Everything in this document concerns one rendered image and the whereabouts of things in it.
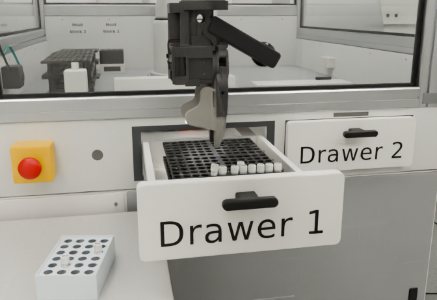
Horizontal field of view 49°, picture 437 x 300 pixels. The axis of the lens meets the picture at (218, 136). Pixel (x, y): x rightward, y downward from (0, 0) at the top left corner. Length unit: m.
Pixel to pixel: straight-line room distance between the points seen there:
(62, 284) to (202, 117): 0.30
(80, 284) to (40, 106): 0.38
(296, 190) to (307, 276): 0.51
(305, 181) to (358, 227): 0.50
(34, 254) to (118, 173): 0.23
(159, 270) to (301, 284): 0.48
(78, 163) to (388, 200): 0.69
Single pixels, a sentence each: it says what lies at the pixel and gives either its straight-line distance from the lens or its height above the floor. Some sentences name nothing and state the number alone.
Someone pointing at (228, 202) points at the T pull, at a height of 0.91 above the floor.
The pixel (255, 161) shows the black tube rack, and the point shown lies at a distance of 0.83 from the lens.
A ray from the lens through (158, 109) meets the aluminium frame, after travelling 0.95.
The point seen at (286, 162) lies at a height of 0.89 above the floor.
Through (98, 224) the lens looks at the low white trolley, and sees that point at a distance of 0.95.
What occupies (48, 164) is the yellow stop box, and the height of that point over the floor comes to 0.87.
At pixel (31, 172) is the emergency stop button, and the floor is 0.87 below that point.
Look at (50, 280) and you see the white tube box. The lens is 0.73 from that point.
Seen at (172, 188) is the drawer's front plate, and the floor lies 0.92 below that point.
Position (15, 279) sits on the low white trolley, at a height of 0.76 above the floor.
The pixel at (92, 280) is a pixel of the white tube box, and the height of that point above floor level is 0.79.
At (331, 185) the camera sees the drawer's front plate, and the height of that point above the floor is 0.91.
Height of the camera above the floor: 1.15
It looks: 14 degrees down
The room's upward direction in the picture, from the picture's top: straight up
